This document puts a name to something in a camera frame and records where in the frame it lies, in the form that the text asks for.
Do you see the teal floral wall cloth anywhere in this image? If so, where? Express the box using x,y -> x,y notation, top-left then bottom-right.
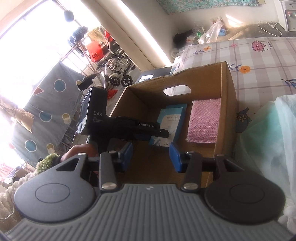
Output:
157,0 -> 259,15

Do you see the white tied plastic bag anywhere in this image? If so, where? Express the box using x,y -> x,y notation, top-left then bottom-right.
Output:
234,94 -> 295,233

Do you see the person's hand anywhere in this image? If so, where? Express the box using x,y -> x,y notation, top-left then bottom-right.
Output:
61,144 -> 99,162

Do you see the wheelchair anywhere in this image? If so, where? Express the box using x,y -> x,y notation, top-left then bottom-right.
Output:
95,45 -> 135,89

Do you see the brown cardboard box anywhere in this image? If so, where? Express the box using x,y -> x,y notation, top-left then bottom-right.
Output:
111,62 -> 237,185

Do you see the red bag on rack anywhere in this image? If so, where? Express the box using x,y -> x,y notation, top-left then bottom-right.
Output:
86,40 -> 104,63

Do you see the white water dispenser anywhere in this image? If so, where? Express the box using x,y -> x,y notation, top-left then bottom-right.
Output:
274,0 -> 296,32

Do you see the blue bandage box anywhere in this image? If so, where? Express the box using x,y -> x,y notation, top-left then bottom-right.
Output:
149,104 -> 187,148

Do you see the grey dotted hanging sheet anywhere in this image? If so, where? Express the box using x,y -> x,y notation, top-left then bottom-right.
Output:
11,62 -> 84,166

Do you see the pink scrubbing sponge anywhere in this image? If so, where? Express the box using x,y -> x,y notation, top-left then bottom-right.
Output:
187,98 -> 221,144

